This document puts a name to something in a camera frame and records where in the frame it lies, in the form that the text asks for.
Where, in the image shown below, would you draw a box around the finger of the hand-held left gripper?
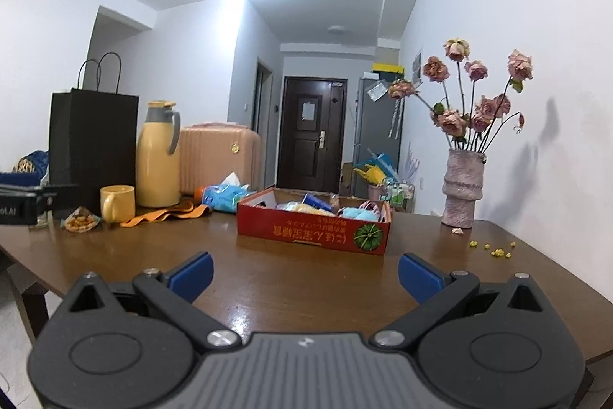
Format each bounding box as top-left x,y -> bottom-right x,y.
0,184 -> 79,211
0,172 -> 41,187

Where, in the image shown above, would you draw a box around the orange strap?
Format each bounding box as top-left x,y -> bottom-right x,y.
120,199 -> 212,229

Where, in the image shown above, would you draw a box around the small blue packet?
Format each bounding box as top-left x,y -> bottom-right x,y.
302,193 -> 337,211

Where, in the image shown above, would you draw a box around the blue tissue pack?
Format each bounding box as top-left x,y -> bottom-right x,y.
201,172 -> 252,214

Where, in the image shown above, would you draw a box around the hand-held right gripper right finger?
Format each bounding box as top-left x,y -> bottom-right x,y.
372,252 -> 555,351

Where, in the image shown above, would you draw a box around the bunch of dried pink roses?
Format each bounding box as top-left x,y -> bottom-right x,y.
388,38 -> 534,154

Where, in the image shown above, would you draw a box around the blue paper bag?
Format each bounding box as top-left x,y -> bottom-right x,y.
366,148 -> 399,180

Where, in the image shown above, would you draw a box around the black paper bag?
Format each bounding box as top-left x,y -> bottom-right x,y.
49,52 -> 140,219

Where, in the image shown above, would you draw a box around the yellow mug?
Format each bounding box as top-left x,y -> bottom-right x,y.
100,185 -> 137,224

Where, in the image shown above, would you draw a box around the yellow black box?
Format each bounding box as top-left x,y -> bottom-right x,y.
372,62 -> 406,77

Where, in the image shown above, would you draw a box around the light blue soft cloth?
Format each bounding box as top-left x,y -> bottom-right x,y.
339,206 -> 382,224

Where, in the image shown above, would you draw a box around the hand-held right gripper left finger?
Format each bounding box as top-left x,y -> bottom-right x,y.
60,252 -> 243,352

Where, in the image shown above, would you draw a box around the red cardboard box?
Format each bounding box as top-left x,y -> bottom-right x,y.
236,187 -> 394,256

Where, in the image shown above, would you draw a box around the pink ceramic vase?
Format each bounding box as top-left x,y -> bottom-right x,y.
441,148 -> 487,229

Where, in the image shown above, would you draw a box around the dark brown door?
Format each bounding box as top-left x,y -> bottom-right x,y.
277,76 -> 348,195

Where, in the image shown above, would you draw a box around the wire storage rack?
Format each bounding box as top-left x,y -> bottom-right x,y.
382,180 -> 415,213

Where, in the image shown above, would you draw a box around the yellow plastic toy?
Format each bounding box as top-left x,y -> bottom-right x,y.
353,166 -> 385,188

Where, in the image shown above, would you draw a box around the yellow thermos jug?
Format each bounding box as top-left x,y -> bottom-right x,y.
135,100 -> 182,209

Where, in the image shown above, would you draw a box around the purple wall decal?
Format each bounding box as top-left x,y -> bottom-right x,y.
403,143 -> 421,187

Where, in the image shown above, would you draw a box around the grey refrigerator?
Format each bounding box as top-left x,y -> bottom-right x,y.
352,76 -> 406,199

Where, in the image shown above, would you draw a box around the pink ribbed suitcase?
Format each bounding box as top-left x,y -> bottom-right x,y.
178,122 -> 264,200

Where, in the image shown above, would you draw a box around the brown cardboard carton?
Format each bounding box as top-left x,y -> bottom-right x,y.
339,162 -> 356,195

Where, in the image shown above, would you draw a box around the clear bag of nuts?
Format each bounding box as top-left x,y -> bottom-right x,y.
61,206 -> 102,234

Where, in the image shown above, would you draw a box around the scattered yellow crumbs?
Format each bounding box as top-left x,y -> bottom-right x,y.
469,240 -> 517,258

